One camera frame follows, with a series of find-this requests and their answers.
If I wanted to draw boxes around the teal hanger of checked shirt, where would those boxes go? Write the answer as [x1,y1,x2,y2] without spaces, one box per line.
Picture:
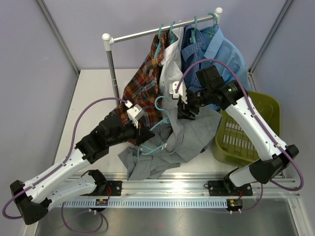
[189,16,200,44]

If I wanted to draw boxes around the metal clothes rack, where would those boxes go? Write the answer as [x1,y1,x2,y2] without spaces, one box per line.
[101,7,223,105]

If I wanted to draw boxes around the red brown plaid shirt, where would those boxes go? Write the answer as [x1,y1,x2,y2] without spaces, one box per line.
[122,31,169,128]

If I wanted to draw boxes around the white slotted cable duct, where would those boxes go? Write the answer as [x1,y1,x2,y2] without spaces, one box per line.
[61,198,227,208]

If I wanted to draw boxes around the teal hanger of blue shirt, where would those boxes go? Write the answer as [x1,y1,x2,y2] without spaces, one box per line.
[206,12,218,38]

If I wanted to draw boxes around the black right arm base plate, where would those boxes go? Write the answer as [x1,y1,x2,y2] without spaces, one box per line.
[203,180,253,197]

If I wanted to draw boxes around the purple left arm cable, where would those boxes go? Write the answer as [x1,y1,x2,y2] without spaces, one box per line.
[1,97,128,233]

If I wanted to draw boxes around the light blue shirt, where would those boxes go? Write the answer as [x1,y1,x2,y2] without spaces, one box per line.
[196,26,252,114]

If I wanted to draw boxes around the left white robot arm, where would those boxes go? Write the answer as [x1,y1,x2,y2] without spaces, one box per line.
[10,106,154,225]

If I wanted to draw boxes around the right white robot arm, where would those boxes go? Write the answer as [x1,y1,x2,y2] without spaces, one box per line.
[172,65,299,195]

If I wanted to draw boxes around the grey shirt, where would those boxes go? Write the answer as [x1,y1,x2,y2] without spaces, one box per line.
[118,102,222,182]

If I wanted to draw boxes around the green laundry basket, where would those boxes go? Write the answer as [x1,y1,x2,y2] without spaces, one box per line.
[212,91,281,167]

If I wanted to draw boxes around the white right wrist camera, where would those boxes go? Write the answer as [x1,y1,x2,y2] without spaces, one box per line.
[169,81,187,104]

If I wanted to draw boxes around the teal hanger of grey shirt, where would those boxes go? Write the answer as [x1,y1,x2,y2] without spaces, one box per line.
[137,95,173,162]

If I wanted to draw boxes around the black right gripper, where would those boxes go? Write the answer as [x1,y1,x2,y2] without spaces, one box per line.
[178,88,212,121]

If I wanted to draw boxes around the aluminium mounting rail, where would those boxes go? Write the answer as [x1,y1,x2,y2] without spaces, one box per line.
[103,173,300,198]

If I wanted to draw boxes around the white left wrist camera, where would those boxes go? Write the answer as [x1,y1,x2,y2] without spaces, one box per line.
[125,100,144,128]

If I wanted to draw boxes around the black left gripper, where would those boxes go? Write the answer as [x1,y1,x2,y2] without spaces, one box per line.
[108,118,155,147]

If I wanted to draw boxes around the dark blue checked shirt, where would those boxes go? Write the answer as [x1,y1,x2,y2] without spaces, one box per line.
[181,25,205,92]

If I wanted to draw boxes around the white shirt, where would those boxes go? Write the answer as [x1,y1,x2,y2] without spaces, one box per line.
[159,27,184,95]

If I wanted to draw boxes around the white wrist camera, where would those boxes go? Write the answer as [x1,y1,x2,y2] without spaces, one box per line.
[169,81,187,104]
[125,100,144,128]

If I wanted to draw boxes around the teal hanger of plaid shirt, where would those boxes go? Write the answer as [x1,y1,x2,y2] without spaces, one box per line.
[154,24,166,58]

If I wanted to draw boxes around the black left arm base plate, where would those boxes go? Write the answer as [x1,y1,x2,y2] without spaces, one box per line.
[83,180,123,197]

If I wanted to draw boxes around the teal hanger of white shirt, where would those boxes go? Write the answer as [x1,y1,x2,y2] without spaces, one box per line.
[169,21,179,45]

